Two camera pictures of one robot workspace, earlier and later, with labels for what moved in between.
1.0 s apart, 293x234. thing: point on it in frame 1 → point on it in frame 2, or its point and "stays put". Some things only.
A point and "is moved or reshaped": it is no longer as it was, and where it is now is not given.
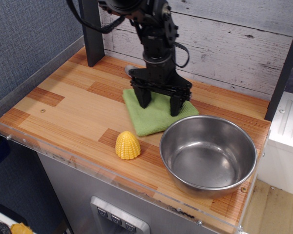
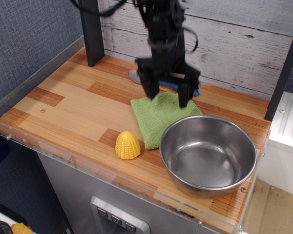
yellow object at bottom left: x=20 y=228 stays put
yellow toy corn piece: x=127 y=146 stays put
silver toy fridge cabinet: x=94 y=204 stays put
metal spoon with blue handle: x=128 y=67 is moved or reshaped
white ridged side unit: x=281 y=167 stays put
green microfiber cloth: x=157 y=115 is moved or reshaped
